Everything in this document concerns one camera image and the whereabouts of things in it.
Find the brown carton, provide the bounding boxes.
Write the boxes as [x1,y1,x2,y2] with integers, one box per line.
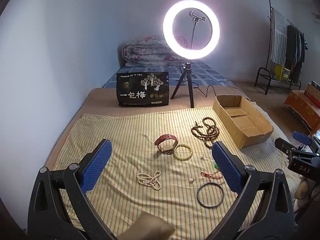
[304,81,320,103]

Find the black clothes rack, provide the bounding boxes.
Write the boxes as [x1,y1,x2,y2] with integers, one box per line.
[255,0,307,95]

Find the person's right hand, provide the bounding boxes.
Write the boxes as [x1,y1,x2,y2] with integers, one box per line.
[294,175,312,201]

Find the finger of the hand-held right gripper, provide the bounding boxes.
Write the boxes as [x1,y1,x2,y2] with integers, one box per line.
[274,137,313,157]
[292,131,313,145]

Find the red strap watch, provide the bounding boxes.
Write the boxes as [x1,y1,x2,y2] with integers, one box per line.
[154,134,178,153]

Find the yellow striped cloth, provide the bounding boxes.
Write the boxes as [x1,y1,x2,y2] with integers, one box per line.
[45,107,300,240]

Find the orange cabinet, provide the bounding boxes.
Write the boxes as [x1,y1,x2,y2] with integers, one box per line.
[284,90,320,137]

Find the black phone holder clamp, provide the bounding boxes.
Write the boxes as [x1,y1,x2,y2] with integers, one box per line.
[189,10,206,50]

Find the metal bangle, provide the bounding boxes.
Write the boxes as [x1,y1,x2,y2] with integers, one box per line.
[196,182,225,208]

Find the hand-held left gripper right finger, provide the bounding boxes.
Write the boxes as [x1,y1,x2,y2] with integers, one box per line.
[210,141,295,240]

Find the tan bed cover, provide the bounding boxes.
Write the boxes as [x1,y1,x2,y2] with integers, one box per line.
[44,85,273,170]

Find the black power cable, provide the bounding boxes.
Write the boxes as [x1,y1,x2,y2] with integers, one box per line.
[178,57,254,103]

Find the black printed bag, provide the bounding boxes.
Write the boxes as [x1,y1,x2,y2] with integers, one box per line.
[117,71,170,107]

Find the red cord green pendant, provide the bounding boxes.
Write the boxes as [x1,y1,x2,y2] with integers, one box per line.
[201,163,223,180]

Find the tan cloth pad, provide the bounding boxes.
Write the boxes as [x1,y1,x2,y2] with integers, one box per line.
[126,211,175,240]

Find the blue patterned bed sheet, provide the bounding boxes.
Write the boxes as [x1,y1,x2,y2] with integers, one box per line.
[102,60,230,88]

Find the wooden bead necklace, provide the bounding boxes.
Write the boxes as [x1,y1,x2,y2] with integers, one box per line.
[191,116,220,144]

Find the cream bead bracelet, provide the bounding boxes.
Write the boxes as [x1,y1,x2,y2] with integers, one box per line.
[174,144,193,160]

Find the striped hanging towel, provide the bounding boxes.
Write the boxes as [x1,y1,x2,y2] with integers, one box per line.
[271,8,288,65]

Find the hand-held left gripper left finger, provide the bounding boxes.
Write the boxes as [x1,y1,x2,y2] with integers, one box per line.
[27,139,117,240]

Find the white ring light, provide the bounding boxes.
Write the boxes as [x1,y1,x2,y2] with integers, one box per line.
[162,0,220,61]

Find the dark hanging clothes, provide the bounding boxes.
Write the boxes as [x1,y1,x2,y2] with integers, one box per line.
[285,24,306,83]

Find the cardboard box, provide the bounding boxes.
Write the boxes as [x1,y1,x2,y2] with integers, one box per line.
[212,95,274,149]

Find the white pearl necklace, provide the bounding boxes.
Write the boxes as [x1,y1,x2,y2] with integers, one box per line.
[136,170,162,191]

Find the folded floral quilt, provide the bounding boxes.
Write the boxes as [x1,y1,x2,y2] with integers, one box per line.
[122,35,185,67]

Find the yellow box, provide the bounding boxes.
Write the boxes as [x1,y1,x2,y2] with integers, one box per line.
[275,65,291,82]

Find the black tripod stand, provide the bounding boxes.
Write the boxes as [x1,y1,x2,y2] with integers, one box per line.
[170,61,196,108]

